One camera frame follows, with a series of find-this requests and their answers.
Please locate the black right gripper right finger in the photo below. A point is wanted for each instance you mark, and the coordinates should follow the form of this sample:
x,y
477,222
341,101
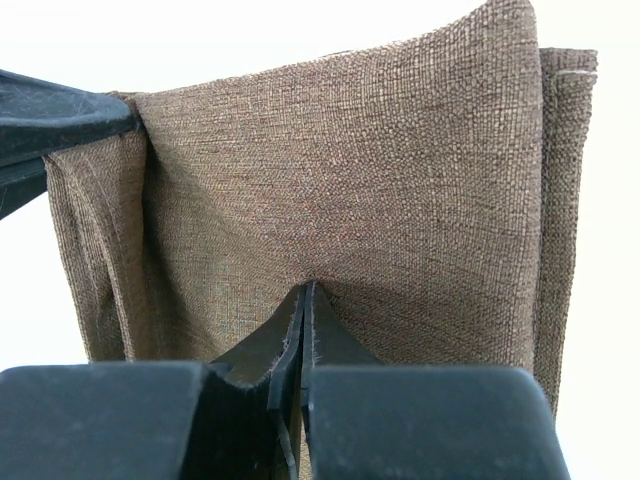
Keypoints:
x,y
367,420

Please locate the brown cloth napkin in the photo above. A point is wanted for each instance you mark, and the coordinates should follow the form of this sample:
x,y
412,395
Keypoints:
x,y
431,186

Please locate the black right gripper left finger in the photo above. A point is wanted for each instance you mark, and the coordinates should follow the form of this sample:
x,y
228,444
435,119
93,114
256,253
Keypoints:
x,y
236,417

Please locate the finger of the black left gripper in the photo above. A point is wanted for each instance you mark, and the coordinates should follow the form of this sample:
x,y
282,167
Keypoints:
x,y
39,117
20,184

